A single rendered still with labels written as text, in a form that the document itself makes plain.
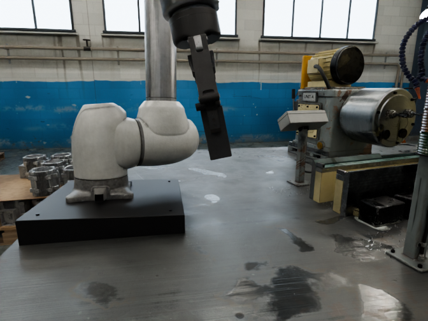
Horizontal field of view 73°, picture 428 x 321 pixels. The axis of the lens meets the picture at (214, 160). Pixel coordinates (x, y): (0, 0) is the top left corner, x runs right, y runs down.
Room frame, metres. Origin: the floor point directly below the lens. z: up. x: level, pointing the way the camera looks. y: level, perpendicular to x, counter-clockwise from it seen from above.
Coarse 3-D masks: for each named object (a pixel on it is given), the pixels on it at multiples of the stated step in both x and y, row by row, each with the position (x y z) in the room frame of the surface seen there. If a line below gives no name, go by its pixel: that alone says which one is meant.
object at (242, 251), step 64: (192, 192) 0.97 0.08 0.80; (256, 192) 0.97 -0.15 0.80; (0, 256) 0.56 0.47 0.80; (64, 256) 0.56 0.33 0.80; (128, 256) 0.56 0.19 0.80; (192, 256) 0.56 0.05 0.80; (256, 256) 0.56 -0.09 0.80; (320, 256) 0.56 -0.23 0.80; (384, 256) 0.56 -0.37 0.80; (0, 320) 0.38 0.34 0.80; (64, 320) 0.38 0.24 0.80; (128, 320) 0.38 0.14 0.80; (192, 320) 0.38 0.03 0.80; (256, 320) 0.38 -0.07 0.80; (320, 320) 0.38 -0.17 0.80; (384, 320) 0.38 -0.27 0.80
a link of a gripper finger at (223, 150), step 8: (224, 120) 0.39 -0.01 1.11; (208, 128) 0.39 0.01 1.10; (224, 128) 0.39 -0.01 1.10; (208, 136) 0.38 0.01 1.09; (216, 136) 0.38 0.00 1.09; (224, 136) 0.38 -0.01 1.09; (208, 144) 0.38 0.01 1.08; (216, 144) 0.38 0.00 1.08; (224, 144) 0.38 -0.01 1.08; (216, 152) 0.38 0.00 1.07; (224, 152) 0.38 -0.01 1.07
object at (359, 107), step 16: (352, 96) 1.33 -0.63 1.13; (368, 96) 1.25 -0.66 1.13; (384, 96) 1.19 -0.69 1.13; (400, 96) 1.21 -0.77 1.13; (352, 112) 1.28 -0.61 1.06; (368, 112) 1.20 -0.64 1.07; (384, 112) 1.19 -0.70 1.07; (400, 112) 1.22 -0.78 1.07; (352, 128) 1.28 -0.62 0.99; (368, 128) 1.20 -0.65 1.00; (384, 128) 1.19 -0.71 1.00; (400, 128) 1.22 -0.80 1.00; (384, 144) 1.20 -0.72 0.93
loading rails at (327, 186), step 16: (320, 160) 0.91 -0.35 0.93; (336, 160) 0.93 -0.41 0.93; (352, 160) 0.95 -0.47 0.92; (368, 160) 0.96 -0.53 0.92; (384, 160) 0.96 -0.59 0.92; (400, 160) 0.99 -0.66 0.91; (416, 160) 1.01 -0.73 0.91; (320, 176) 0.87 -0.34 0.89; (336, 176) 0.81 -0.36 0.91; (352, 176) 0.77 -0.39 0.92; (368, 176) 0.79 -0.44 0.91; (384, 176) 0.81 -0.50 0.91; (400, 176) 0.83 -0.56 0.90; (320, 192) 0.87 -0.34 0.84; (336, 192) 0.80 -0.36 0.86; (352, 192) 0.77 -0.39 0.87; (368, 192) 0.79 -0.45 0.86; (384, 192) 0.82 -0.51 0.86; (400, 192) 0.84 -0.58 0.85; (336, 208) 0.80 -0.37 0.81; (352, 208) 0.77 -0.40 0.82
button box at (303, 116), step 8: (288, 112) 1.04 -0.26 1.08; (296, 112) 1.05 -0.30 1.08; (304, 112) 1.06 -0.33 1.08; (312, 112) 1.07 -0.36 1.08; (320, 112) 1.08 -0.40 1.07; (280, 120) 1.07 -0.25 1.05; (288, 120) 1.02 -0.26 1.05; (296, 120) 1.03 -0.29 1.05; (304, 120) 1.04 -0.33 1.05; (312, 120) 1.05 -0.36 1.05; (320, 120) 1.06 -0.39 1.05; (328, 120) 1.07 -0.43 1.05; (280, 128) 1.07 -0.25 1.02; (288, 128) 1.05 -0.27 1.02; (296, 128) 1.07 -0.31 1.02; (312, 128) 1.10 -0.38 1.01
